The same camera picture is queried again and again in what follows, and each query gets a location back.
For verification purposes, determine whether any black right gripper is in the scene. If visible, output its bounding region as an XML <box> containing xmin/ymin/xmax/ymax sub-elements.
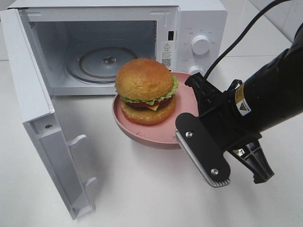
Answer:
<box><xmin>185</xmin><ymin>73</ymin><xmax>274</xmax><ymax>184</ymax></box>

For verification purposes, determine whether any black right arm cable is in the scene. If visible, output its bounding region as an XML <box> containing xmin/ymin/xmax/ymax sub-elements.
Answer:
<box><xmin>203</xmin><ymin>0</ymin><xmax>292</xmax><ymax>80</ymax></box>

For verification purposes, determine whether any burger with lettuce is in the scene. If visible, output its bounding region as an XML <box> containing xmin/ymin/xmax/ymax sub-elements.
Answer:
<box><xmin>115</xmin><ymin>58</ymin><xmax>178</xmax><ymax>125</ymax></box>

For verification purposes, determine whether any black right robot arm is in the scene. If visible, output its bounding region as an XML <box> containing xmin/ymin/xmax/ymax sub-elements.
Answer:
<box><xmin>176</xmin><ymin>27</ymin><xmax>303</xmax><ymax>187</ymax></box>

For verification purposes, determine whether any white upper microwave knob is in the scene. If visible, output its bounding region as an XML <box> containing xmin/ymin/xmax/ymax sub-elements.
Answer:
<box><xmin>191</xmin><ymin>35</ymin><xmax>210</xmax><ymax>55</ymax></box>

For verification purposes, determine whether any white microwave oven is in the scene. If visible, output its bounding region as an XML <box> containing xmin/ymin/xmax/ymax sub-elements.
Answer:
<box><xmin>0</xmin><ymin>0</ymin><xmax>228</xmax><ymax>221</ymax></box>

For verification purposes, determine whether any white microwave knob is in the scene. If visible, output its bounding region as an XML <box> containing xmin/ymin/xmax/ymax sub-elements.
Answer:
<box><xmin>187</xmin><ymin>65</ymin><xmax>205</xmax><ymax>76</ymax></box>
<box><xmin>191</xmin><ymin>35</ymin><xmax>210</xmax><ymax>55</ymax></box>

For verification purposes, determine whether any white microwave door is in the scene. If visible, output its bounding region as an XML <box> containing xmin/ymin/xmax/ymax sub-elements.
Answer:
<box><xmin>0</xmin><ymin>9</ymin><xmax>93</xmax><ymax>219</ymax></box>

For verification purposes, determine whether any white lower microwave knob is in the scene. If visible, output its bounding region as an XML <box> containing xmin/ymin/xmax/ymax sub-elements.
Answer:
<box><xmin>187</xmin><ymin>65</ymin><xmax>205</xmax><ymax>76</ymax></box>

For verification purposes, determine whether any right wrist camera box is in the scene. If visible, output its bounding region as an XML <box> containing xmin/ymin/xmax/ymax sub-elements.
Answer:
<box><xmin>175</xmin><ymin>113</ymin><xmax>231</xmax><ymax>188</ymax></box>

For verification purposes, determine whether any glass microwave turntable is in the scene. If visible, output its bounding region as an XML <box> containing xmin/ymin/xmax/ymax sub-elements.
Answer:
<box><xmin>66</xmin><ymin>46</ymin><xmax>137</xmax><ymax>84</ymax></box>

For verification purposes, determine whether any pink round plate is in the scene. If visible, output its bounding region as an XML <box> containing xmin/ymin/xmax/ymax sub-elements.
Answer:
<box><xmin>112</xmin><ymin>72</ymin><xmax>198</xmax><ymax>149</ymax></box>

